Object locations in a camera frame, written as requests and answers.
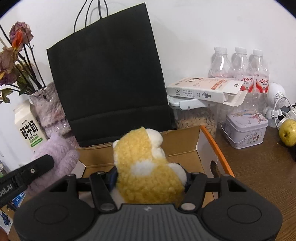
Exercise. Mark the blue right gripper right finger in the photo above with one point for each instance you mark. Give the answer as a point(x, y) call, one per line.
point(188, 181)

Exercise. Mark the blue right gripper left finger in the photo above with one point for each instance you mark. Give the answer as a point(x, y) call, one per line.
point(111, 178)

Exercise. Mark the yellow white plush toy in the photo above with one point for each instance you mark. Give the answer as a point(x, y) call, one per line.
point(145, 176)

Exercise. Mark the lilac fluffy plush cloth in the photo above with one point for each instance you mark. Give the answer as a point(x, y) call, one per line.
point(65, 157)

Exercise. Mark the red cardboard pumpkin box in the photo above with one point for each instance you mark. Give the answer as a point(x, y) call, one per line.
point(192, 148)

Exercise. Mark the white green milk carton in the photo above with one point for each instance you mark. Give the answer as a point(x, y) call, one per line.
point(28, 125)

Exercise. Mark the clear container with grains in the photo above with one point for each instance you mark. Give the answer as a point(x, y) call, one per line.
point(194, 112)

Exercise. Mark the small printed tin box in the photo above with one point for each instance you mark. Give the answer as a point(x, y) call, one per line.
point(245, 128)

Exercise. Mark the pink textured flower vase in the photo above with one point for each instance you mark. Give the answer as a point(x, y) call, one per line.
point(51, 113)

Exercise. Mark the white orange flat carton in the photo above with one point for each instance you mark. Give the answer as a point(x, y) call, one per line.
point(221, 91)

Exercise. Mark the black paper shopping bag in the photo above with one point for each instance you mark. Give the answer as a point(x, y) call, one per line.
point(109, 78)

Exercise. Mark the yellow green apple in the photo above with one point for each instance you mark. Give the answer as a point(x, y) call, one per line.
point(287, 133)

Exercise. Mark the dried pink rose bouquet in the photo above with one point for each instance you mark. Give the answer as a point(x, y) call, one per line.
point(19, 70)

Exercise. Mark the clear water bottle left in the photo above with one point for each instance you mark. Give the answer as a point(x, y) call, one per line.
point(221, 66)

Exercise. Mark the clear water bottle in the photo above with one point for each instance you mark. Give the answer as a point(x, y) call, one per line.
point(243, 70)
point(221, 66)
point(260, 71)

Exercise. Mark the clear water bottle middle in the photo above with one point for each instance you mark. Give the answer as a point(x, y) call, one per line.
point(243, 70)

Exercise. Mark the small white desk fan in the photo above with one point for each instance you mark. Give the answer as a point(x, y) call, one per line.
point(275, 100)

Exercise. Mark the clear water bottle right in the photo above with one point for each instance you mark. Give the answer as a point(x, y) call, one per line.
point(260, 71)

